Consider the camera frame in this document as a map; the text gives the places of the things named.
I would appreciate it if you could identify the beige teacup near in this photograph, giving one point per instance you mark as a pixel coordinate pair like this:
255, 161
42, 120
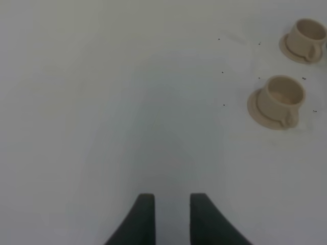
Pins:
276, 105

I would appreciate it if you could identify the beige teacup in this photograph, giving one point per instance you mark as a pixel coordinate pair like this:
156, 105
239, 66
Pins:
303, 44
276, 105

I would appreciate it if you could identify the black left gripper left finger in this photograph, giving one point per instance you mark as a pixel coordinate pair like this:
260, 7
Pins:
138, 227

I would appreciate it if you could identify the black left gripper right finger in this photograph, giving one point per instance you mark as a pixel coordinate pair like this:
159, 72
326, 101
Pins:
209, 226

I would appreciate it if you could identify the beige teacup far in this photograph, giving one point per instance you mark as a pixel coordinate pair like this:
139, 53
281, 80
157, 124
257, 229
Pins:
303, 44

